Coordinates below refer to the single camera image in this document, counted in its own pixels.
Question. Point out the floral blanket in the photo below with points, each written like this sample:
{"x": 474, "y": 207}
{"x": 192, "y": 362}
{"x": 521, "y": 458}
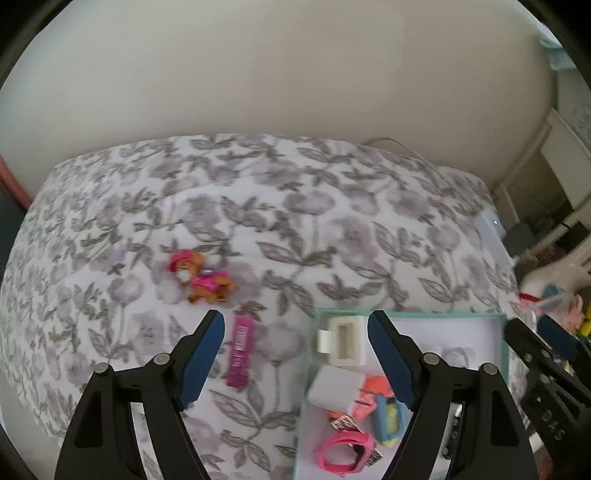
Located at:
{"x": 323, "y": 230}

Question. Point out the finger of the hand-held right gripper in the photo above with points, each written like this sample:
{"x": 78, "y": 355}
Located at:
{"x": 531, "y": 350}
{"x": 558, "y": 339}

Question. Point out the white desk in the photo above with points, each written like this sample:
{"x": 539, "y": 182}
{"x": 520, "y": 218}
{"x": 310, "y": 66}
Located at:
{"x": 563, "y": 138}

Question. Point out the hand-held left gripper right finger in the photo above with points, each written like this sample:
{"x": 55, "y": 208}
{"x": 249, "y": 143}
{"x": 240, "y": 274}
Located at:
{"x": 392, "y": 364}

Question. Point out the teal cloth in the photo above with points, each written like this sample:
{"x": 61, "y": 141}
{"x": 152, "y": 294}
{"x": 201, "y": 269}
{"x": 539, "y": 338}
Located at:
{"x": 556, "y": 53}

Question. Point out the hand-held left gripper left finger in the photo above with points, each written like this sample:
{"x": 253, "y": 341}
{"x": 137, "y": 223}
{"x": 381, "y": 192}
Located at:
{"x": 203, "y": 364}

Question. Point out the magenta comb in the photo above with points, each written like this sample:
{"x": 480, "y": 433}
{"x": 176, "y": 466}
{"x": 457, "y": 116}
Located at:
{"x": 240, "y": 350}

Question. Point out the white electronic device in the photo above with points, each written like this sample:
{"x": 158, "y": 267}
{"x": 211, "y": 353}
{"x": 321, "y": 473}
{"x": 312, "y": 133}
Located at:
{"x": 489, "y": 226}

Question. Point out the small white round case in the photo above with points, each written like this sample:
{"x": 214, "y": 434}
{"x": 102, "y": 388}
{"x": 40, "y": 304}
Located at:
{"x": 459, "y": 356}

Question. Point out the white hair claw clip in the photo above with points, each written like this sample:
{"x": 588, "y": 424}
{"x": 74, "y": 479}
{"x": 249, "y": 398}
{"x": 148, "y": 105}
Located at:
{"x": 358, "y": 332}

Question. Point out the teal box with white inside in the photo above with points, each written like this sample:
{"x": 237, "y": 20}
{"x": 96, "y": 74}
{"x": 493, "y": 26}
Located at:
{"x": 443, "y": 332}

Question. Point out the white charger adapter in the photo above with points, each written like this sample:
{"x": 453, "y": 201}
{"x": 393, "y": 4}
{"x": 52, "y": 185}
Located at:
{"x": 330, "y": 385}

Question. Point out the orange blue toy knife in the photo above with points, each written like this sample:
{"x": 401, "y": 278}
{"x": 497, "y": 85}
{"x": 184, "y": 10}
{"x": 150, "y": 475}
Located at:
{"x": 385, "y": 415}

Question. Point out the colourful toy pile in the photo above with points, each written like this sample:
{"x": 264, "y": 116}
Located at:
{"x": 558, "y": 295}

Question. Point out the puppy toy figure in pink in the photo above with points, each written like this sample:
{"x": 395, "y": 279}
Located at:
{"x": 205, "y": 281}

